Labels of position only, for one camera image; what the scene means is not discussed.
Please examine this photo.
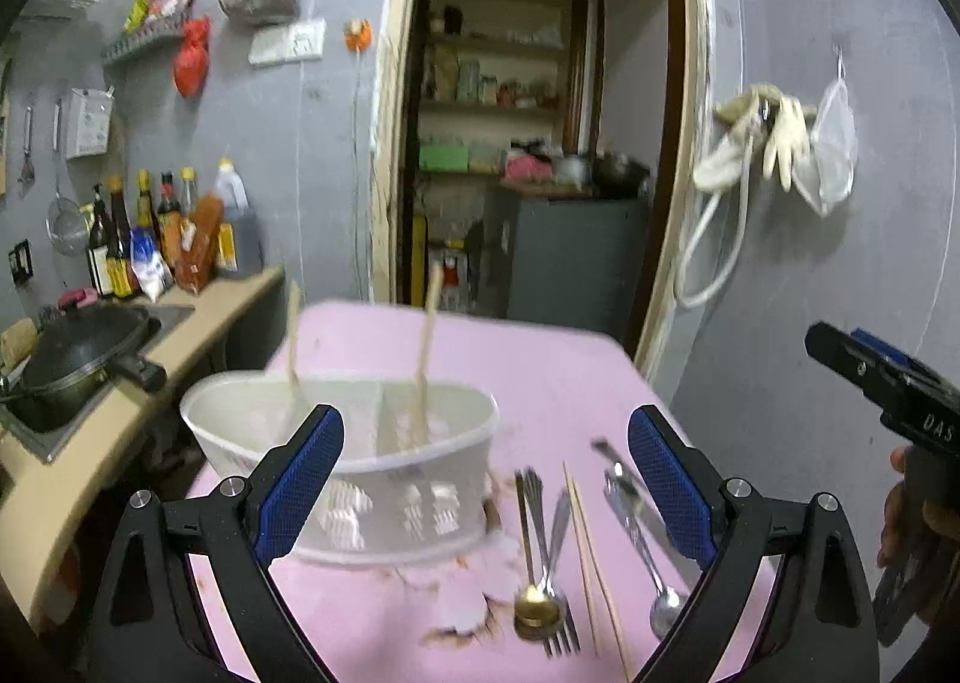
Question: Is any clear mesh bag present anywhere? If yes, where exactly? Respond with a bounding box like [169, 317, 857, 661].
[795, 45, 857, 217]

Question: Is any white wall socket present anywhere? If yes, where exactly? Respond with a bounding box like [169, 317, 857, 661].
[249, 19, 327, 67]

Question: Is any pink folded cloth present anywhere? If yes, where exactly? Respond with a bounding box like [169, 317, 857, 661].
[504, 154, 556, 183]

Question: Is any stainless steel sink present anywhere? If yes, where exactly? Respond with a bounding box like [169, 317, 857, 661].
[0, 304, 196, 463]

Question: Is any wooden shelf unit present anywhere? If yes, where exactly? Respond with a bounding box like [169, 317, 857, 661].
[416, 0, 590, 174]

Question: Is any stainless steel knife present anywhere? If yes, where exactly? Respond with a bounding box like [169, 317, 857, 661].
[591, 438, 676, 556]

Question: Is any white hanging box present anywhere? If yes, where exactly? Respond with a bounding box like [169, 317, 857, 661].
[64, 86, 115, 160]

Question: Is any grey cabinet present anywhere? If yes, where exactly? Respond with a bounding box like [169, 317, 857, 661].
[484, 191, 650, 343]

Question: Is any blue white seasoning packet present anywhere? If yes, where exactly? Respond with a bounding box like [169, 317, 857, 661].
[131, 229, 173, 301]

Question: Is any metal mesh strainer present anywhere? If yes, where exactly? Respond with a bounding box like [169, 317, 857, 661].
[45, 99, 87, 258]

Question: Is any metal wall rack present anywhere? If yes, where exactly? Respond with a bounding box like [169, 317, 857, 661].
[101, 23, 188, 67]

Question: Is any yellow roll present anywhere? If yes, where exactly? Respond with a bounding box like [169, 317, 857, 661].
[411, 214, 428, 305]

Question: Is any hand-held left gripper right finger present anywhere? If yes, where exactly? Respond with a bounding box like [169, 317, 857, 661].
[627, 404, 880, 683]

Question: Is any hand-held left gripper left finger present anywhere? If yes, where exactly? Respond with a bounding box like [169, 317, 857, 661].
[88, 404, 346, 683]

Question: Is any beige kitchen counter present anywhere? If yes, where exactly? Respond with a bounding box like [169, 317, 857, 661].
[0, 266, 286, 624]

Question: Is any large cooking oil jug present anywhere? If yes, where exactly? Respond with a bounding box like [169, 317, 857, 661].
[214, 159, 263, 275]

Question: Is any dark soy sauce bottle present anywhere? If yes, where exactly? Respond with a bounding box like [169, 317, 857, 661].
[135, 170, 163, 256]
[105, 174, 141, 300]

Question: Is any white red rice bag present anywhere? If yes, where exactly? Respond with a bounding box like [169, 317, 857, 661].
[439, 244, 470, 313]

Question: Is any green box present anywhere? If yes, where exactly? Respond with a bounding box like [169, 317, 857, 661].
[418, 139, 472, 172]

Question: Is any red-capped sauce bottle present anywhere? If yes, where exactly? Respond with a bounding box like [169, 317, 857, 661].
[156, 171, 185, 264]

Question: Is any stainless steel spoon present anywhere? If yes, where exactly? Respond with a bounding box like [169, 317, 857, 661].
[604, 469, 685, 640]

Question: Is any black wok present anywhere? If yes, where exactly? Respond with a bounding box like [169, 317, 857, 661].
[0, 304, 167, 433]

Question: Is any red plastic bag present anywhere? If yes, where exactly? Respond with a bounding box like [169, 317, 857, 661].
[174, 17, 212, 99]

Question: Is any black cooking pot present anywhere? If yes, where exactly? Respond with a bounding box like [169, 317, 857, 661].
[592, 154, 650, 198]

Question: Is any wide-handled steel fork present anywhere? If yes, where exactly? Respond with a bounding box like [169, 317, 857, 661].
[540, 489, 582, 654]

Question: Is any green sauce bottle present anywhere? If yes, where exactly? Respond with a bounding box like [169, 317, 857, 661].
[87, 184, 115, 298]

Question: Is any cream rubber glove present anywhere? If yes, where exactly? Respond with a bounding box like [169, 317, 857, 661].
[694, 83, 773, 193]
[761, 94, 817, 193]

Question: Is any person's right hand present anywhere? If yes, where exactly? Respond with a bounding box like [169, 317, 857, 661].
[877, 447, 960, 571]

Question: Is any thin-handled steel fork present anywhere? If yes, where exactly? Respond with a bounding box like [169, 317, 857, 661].
[523, 469, 582, 658]

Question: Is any hanging metal peeler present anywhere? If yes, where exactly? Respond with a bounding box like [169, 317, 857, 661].
[18, 105, 37, 198]

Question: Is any wooden door frame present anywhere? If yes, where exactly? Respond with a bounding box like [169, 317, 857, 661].
[367, 0, 713, 384]

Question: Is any wooden chopstick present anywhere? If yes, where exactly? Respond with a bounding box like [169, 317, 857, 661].
[564, 459, 602, 655]
[405, 263, 445, 451]
[568, 473, 632, 678]
[285, 281, 305, 391]

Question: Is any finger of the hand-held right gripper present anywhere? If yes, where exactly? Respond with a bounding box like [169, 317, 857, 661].
[851, 328, 938, 380]
[806, 321, 912, 414]

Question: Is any white plastic utensil basket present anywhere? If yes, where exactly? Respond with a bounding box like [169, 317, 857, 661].
[180, 369, 500, 565]

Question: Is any white hose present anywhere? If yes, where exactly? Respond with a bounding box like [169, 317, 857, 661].
[673, 128, 755, 309]

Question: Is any orange brown packet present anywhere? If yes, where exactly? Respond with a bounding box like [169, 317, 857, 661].
[175, 195, 226, 294]

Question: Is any gold metal spoon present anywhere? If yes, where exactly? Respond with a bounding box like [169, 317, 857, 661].
[514, 471, 563, 640]

